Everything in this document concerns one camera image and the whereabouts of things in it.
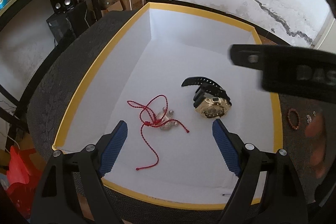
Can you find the yellow-rimmed white box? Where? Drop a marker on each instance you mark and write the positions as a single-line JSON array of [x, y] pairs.
[[170, 157]]

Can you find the blue paper cup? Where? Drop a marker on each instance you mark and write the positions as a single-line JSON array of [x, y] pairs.
[[2, 3]]

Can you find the open small cardboard box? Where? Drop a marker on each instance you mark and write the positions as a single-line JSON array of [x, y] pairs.
[[110, 5]]

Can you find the dark patterned table cloth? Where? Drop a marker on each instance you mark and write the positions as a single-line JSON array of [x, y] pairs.
[[63, 70]]

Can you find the red cord silver pendant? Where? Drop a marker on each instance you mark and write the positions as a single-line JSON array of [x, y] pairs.
[[164, 120]]

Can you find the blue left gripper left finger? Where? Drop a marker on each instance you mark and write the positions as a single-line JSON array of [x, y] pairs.
[[109, 147]]

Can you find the black computer tower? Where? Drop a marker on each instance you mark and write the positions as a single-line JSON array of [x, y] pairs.
[[70, 25]]

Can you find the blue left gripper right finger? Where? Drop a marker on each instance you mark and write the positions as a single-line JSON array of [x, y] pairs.
[[225, 146]]

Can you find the red plastic bag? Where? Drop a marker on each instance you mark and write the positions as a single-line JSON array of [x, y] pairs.
[[23, 177]]

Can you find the black speaker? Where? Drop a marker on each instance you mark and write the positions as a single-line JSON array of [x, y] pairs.
[[62, 6]]

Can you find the right hand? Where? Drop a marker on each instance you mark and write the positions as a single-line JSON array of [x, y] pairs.
[[316, 133]]

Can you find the brown cardboard box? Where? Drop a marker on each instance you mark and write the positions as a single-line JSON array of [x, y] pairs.
[[130, 5]]

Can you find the gold and black wristwatch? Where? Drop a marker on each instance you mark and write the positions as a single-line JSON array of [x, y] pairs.
[[210, 99]]

